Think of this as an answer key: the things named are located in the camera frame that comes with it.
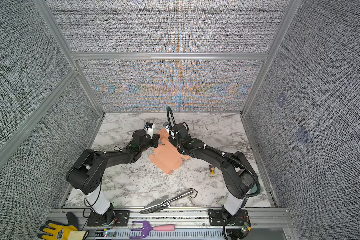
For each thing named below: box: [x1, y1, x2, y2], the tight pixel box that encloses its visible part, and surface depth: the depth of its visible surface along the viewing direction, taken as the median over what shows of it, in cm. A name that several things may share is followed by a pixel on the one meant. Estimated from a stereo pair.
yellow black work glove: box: [37, 212, 89, 240], surface depth 70 cm
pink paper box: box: [149, 128, 190, 174], surface depth 96 cm
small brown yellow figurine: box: [209, 164, 216, 176], surface depth 90 cm
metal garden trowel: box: [139, 188, 198, 214], surface depth 79 cm
